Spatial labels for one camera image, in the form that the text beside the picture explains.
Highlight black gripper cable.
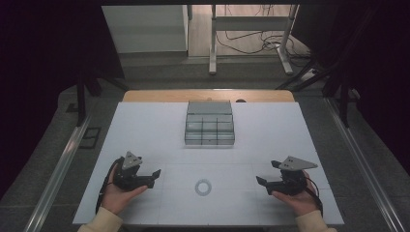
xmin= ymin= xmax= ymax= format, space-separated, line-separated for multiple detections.
xmin=95 ymin=156 xmax=126 ymax=215
xmin=303 ymin=179 xmax=324 ymax=217

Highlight white table cover board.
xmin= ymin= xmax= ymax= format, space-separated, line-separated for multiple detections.
xmin=73 ymin=101 xmax=345 ymax=226

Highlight grey tape ring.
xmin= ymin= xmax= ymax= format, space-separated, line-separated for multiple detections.
xmin=193 ymin=178 xmax=213 ymax=197

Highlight white cabinet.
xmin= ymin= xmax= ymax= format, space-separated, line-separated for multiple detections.
xmin=102 ymin=4 xmax=190 ymax=54

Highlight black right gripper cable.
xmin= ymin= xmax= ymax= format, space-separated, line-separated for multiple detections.
xmin=303 ymin=179 xmax=324 ymax=217

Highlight person's left hand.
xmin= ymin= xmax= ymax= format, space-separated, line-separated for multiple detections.
xmin=101 ymin=163 xmax=149 ymax=216

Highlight silver floor rail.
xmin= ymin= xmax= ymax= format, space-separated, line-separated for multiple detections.
xmin=323 ymin=96 xmax=410 ymax=232
xmin=23 ymin=113 xmax=94 ymax=232

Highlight black metal stand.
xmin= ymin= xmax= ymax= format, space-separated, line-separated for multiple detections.
xmin=74 ymin=69 xmax=131 ymax=128
xmin=276 ymin=56 xmax=362 ymax=129

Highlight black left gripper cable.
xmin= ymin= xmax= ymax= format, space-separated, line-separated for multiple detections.
xmin=95 ymin=156 xmax=126 ymax=215

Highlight person's right hand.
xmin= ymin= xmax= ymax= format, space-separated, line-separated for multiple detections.
xmin=271 ymin=170 xmax=319 ymax=218

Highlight black floor frame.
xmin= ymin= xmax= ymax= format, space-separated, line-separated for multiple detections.
xmin=78 ymin=127 xmax=103 ymax=150

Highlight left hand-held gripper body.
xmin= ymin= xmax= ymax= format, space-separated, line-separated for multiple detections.
xmin=112 ymin=150 xmax=156 ymax=192

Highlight white metal desk frame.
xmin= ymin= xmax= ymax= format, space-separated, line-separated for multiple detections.
xmin=208 ymin=4 xmax=300 ymax=76

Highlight dark curtain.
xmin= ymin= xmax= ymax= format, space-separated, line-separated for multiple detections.
xmin=290 ymin=0 xmax=410 ymax=177
xmin=0 ymin=0 xmax=126 ymax=201

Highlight white power strip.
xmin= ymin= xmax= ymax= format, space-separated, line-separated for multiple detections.
xmin=299 ymin=69 xmax=319 ymax=82

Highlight black floor cables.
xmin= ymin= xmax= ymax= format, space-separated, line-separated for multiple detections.
xmin=215 ymin=4 xmax=311 ymax=61

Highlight clear tiered compartment organizer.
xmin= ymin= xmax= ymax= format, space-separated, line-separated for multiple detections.
xmin=184 ymin=100 xmax=236 ymax=147

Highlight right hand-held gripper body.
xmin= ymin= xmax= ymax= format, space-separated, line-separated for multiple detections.
xmin=271 ymin=156 xmax=319 ymax=196

